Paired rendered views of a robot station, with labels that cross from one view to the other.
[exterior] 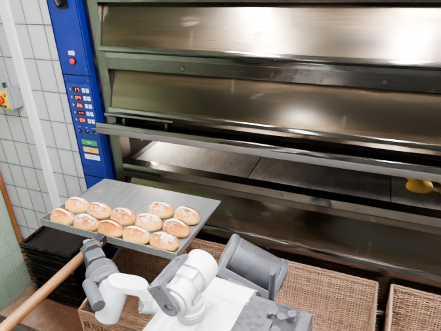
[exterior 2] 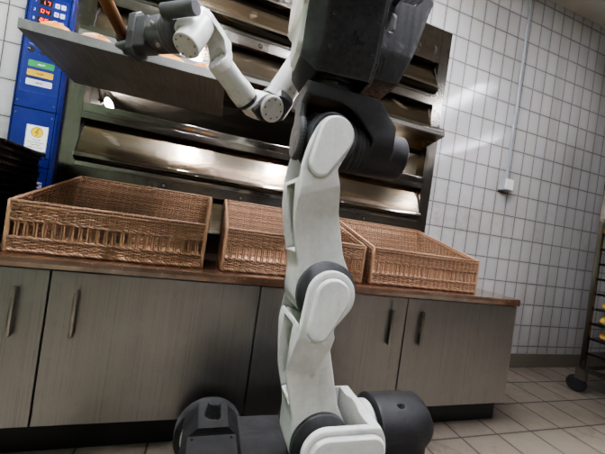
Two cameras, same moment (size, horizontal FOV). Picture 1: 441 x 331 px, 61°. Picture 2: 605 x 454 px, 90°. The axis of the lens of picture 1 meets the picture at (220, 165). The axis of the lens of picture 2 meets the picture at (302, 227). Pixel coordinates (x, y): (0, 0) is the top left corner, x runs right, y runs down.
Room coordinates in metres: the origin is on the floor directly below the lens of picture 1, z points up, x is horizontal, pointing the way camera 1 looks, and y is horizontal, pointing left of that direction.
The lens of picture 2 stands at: (-0.05, 0.52, 0.77)
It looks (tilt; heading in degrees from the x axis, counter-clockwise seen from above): 0 degrees down; 320
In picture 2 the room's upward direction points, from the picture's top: 8 degrees clockwise
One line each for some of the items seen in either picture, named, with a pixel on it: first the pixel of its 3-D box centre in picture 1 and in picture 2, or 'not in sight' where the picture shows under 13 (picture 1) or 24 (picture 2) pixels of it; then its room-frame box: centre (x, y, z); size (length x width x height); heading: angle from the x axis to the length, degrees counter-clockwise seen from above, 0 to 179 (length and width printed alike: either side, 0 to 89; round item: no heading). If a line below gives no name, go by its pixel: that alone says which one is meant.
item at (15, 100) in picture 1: (7, 97); not in sight; (1.81, 1.04, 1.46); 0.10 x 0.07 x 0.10; 68
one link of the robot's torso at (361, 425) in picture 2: not in sight; (329, 426); (0.44, -0.07, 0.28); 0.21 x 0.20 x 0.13; 67
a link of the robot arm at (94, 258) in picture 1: (98, 267); (151, 35); (0.85, 0.37, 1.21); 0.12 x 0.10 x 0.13; 32
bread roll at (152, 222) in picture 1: (148, 220); not in sight; (1.07, 0.25, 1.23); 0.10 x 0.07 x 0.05; 71
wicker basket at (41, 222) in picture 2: (162, 289); (133, 216); (1.25, 0.28, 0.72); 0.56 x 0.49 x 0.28; 68
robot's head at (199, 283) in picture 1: (189, 285); not in sight; (0.51, 0.06, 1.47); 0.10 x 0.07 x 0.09; 153
